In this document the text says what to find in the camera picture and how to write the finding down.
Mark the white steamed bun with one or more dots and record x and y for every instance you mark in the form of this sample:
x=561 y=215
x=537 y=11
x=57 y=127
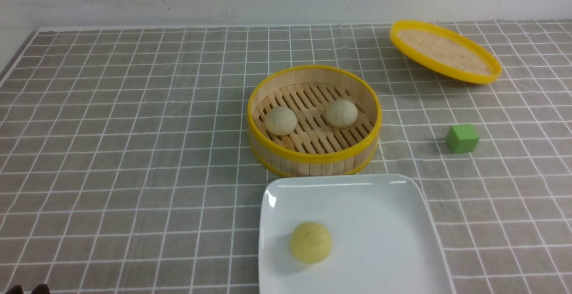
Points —
x=280 y=121
x=341 y=114

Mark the yellow steamed bun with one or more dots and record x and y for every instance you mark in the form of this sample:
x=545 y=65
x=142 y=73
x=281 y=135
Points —
x=310 y=242

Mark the white square plate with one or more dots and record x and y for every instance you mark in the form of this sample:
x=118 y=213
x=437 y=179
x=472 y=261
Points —
x=384 y=241

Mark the yellow-rimmed bamboo steamer basket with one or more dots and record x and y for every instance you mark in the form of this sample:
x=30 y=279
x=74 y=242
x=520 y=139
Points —
x=314 y=148

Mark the grey checked tablecloth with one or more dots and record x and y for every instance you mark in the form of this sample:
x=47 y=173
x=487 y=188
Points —
x=126 y=167

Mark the yellow-rimmed bamboo steamer lid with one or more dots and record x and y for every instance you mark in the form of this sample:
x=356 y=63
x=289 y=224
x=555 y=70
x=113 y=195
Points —
x=445 y=52

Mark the green cube block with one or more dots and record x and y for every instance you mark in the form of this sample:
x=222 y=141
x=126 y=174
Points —
x=462 y=138

